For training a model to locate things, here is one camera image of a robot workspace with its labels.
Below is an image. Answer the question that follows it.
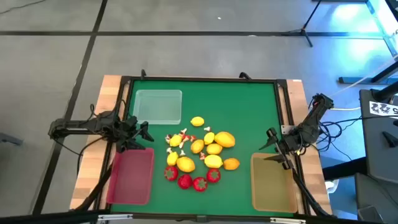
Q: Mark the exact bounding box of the white marker tag sheet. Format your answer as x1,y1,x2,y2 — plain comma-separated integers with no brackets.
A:
369,100,398,119

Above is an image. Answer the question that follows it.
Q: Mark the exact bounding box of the dark metal stand frame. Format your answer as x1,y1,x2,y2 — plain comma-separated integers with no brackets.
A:
365,0,398,58

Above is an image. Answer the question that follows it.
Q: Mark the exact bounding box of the black crossbeam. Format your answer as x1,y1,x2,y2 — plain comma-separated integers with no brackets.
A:
0,210,398,224

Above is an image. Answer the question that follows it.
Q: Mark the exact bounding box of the orange toy lemon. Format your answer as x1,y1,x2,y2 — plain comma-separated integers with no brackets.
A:
190,139,205,154
206,142,224,156
223,157,241,171

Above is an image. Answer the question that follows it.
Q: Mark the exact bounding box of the black metal table frame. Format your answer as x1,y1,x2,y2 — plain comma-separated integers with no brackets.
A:
95,75,312,222

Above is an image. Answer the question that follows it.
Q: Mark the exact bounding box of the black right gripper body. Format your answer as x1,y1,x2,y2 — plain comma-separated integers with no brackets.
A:
266,126,307,171

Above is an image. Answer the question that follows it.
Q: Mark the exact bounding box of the grey floor object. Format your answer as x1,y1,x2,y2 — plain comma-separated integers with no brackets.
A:
0,132,24,146

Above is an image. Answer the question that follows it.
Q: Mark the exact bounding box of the orange plastic bin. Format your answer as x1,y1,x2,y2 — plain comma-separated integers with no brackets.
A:
250,152,299,214

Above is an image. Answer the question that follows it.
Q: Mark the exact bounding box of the black tripod stand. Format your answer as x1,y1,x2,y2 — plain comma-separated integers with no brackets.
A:
281,0,324,48

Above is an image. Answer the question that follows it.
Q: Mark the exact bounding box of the green table mat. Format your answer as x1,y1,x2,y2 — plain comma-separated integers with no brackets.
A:
110,80,295,218

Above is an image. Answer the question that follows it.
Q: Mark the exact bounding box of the white plastic object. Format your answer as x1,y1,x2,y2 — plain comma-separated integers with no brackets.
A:
325,179,340,192

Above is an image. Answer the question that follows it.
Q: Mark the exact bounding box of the black cart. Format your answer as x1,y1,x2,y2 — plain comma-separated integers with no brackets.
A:
322,81,398,184

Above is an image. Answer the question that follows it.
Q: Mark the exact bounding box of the clear plastic bin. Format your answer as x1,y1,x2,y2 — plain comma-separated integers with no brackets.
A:
132,89,183,126

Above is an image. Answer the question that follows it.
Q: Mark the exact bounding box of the small yellow toy lemon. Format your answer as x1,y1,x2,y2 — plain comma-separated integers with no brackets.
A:
169,134,183,148
166,151,180,167
203,131,216,146
190,116,205,128

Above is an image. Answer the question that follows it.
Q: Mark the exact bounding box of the black diagonal frame strut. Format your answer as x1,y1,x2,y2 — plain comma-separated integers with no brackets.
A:
292,169,333,218
73,164,113,212

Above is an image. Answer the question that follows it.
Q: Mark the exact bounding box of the yellow floor cable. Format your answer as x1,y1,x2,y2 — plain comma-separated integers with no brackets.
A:
329,106,361,112

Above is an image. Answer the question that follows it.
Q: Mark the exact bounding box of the pink plastic bin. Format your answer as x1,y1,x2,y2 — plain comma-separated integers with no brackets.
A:
106,147,155,206

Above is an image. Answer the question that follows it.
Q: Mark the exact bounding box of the red toy tomato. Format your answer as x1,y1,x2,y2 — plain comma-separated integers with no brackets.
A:
206,168,222,184
192,176,208,193
164,166,179,182
177,174,193,190

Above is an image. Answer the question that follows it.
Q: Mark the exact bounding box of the silver frame bracket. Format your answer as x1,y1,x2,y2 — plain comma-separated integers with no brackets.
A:
97,213,134,222
269,217,307,224

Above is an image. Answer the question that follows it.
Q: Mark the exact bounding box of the large yellow toy lemon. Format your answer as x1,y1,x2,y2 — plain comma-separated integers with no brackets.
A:
175,156,197,174
213,131,236,149
203,154,224,169

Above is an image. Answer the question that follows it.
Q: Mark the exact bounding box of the black cable bundle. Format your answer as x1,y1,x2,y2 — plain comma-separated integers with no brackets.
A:
317,115,363,156

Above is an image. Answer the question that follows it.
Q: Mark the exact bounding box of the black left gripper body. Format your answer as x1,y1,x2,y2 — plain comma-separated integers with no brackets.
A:
115,115,142,154

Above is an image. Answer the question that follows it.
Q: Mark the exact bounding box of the black stand base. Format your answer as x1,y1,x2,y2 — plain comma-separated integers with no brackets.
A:
338,60,398,85

